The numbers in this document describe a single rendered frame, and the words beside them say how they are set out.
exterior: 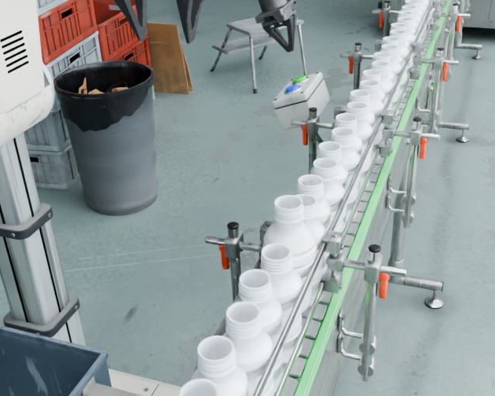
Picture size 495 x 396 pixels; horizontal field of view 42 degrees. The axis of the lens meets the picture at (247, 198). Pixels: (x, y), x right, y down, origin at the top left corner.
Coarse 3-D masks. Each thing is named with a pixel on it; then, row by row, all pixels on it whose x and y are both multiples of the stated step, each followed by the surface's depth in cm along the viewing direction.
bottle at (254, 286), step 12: (240, 276) 74; (252, 276) 75; (264, 276) 75; (240, 288) 73; (252, 288) 72; (264, 288) 73; (240, 300) 74; (252, 300) 73; (264, 300) 73; (276, 300) 76; (264, 312) 74; (276, 312) 75; (264, 324) 74; (276, 324) 75; (276, 336) 75; (276, 372) 78; (276, 384) 79
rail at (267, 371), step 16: (400, 96) 151; (368, 144) 114; (368, 176) 119; (320, 256) 86; (304, 288) 80; (320, 288) 91; (224, 320) 75; (288, 320) 75; (304, 336) 84; (272, 368) 70; (288, 368) 78
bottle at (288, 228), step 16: (288, 208) 84; (272, 224) 84; (288, 224) 81; (304, 224) 83; (272, 240) 82; (288, 240) 81; (304, 240) 82; (304, 256) 82; (304, 272) 84; (304, 304) 87
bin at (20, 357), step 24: (0, 336) 102; (24, 336) 99; (0, 360) 105; (24, 360) 103; (48, 360) 100; (72, 360) 98; (96, 360) 94; (0, 384) 109; (24, 384) 106; (48, 384) 104; (72, 384) 101; (96, 384) 92
